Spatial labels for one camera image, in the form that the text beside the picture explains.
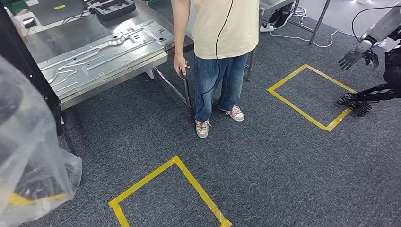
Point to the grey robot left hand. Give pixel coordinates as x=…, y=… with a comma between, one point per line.
x=11, y=105

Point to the idle humanoid robot grey hand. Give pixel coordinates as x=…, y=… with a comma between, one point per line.
x=351, y=59

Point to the person's right hand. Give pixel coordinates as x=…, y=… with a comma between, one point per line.
x=180, y=64

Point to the black handheld controller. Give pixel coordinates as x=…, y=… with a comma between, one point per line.
x=184, y=74

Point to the black plastic plate frame part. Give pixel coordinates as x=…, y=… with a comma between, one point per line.
x=18, y=47

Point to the person's right forearm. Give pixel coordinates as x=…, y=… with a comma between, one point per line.
x=180, y=37

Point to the idle humanoid robot silver arm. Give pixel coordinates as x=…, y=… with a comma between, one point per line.
x=385, y=25

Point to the steel workbench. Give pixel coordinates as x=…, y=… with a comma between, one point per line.
x=94, y=31

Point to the idle black humanoid robot body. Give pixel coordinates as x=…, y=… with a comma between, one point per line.
x=393, y=69

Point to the clear plastic bag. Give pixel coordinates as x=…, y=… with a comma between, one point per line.
x=37, y=150

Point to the person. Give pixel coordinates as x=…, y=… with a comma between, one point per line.
x=225, y=31

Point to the chrome stool base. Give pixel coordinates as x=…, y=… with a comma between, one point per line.
x=299, y=12

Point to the yellow floor tape square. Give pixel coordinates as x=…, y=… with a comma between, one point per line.
x=326, y=127
x=174, y=160

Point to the stamped sheet metal panel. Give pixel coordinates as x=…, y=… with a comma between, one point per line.
x=103, y=59

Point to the black shoe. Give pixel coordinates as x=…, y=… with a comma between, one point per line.
x=282, y=17

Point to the small black device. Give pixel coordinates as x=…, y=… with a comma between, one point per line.
x=29, y=23

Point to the black foam tray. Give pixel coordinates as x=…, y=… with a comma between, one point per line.
x=109, y=12

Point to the white power strip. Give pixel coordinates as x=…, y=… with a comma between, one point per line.
x=265, y=28

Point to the black mat with yellow sticker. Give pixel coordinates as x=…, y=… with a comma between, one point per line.
x=47, y=14

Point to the green plastic crate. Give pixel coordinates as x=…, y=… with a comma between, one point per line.
x=12, y=6

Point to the idle humanoid robot wrist camera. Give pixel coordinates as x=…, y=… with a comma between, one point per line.
x=371, y=58

